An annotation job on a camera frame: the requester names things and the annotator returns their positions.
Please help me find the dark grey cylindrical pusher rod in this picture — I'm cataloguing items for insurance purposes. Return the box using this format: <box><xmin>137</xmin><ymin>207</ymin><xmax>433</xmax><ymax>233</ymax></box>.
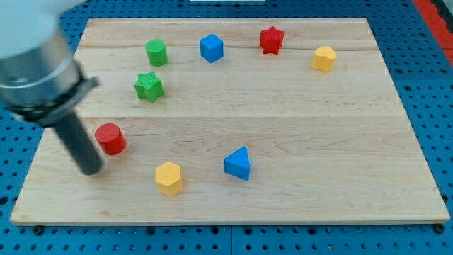
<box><xmin>53</xmin><ymin>111</ymin><xmax>103</xmax><ymax>176</ymax></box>

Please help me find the light wooden board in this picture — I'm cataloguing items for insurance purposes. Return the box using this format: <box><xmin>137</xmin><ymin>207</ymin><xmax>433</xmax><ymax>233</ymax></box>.
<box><xmin>11</xmin><ymin>18</ymin><xmax>450</xmax><ymax>226</ymax></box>

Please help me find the red star block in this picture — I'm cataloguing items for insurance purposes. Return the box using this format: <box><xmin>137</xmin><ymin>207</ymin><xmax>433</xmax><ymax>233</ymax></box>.
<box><xmin>259</xmin><ymin>26</ymin><xmax>285</xmax><ymax>55</ymax></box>

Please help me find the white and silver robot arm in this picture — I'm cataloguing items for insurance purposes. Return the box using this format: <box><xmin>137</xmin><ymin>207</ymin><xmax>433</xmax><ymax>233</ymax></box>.
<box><xmin>1</xmin><ymin>0</ymin><xmax>103</xmax><ymax>175</ymax></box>

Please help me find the red strip at edge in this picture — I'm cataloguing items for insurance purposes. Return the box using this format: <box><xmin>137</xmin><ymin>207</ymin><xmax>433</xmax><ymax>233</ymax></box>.
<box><xmin>413</xmin><ymin>0</ymin><xmax>452</xmax><ymax>65</ymax></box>

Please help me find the green star block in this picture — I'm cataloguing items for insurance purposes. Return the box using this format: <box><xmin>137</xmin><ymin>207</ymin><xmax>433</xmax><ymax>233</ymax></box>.
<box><xmin>134</xmin><ymin>72</ymin><xmax>164</xmax><ymax>103</ymax></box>

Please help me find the green cylinder block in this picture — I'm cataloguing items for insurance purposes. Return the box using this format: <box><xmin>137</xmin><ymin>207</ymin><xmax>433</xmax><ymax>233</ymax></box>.
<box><xmin>145</xmin><ymin>39</ymin><xmax>168</xmax><ymax>67</ymax></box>

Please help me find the blue cube block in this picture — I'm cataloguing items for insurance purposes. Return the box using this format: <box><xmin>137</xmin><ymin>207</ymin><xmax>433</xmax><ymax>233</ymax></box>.
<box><xmin>200</xmin><ymin>34</ymin><xmax>224</xmax><ymax>63</ymax></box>

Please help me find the blue triangle block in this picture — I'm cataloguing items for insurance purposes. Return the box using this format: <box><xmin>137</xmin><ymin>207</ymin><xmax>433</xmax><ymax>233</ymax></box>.
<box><xmin>224</xmin><ymin>146</ymin><xmax>251</xmax><ymax>181</ymax></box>

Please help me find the yellow hexagon block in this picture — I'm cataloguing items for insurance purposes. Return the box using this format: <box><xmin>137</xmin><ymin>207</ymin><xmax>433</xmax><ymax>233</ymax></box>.
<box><xmin>155</xmin><ymin>161</ymin><xmax>183</xmax><ymax>196</ymax></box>

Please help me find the red cylinder block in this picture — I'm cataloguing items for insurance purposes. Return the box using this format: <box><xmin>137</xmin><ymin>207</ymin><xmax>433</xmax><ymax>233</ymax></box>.
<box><xmin>95</xmin><ymin>123</ymin><xmax>126</xmax><ymax>155</ymax></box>

